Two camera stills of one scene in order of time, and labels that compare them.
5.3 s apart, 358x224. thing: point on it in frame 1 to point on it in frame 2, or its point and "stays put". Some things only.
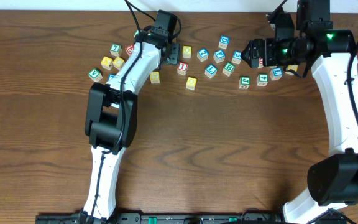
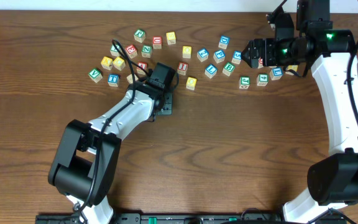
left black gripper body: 173,53 to 168,104
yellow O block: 187,51 stays put
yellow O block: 191,83 stays put
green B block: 229,68 stays put
